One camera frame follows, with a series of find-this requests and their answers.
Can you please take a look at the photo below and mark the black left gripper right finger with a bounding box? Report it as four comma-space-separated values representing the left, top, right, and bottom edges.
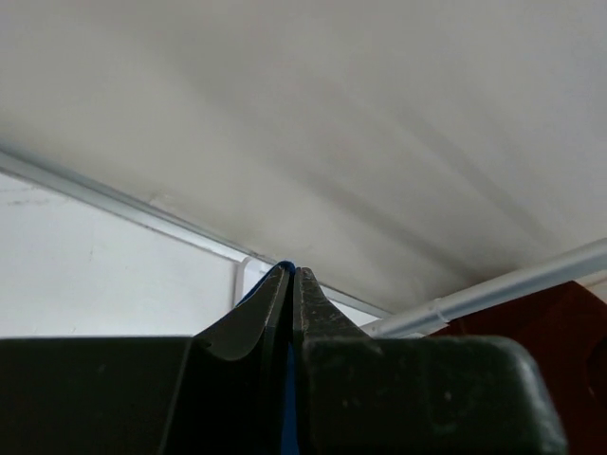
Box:
293, 268, 566, 454

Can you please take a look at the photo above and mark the dark red t-shirt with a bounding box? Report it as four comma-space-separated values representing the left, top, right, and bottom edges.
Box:
426, 280, 607, 404

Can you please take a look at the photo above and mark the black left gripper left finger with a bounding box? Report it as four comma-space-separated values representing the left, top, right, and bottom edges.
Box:
1, 264, 288, 454

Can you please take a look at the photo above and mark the white clothes rack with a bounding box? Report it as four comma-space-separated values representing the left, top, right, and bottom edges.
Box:
233, 236, 607, 339

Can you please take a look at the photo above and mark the blue printed t-shirt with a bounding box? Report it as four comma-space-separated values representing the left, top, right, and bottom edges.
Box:
234, 261, 300, 454

